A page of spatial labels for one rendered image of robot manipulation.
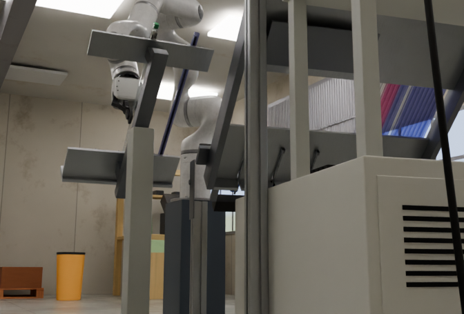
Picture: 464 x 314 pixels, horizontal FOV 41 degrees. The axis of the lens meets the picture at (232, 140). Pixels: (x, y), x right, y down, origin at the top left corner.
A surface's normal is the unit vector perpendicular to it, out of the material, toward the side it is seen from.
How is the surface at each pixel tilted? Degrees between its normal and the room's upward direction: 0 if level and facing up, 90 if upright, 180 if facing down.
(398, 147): 136
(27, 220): 90
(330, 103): 90
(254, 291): 90
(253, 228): 90
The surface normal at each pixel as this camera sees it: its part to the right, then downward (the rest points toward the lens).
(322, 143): 0.20, 0.58
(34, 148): 0.44, -0.18
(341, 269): -0.96, -0.06
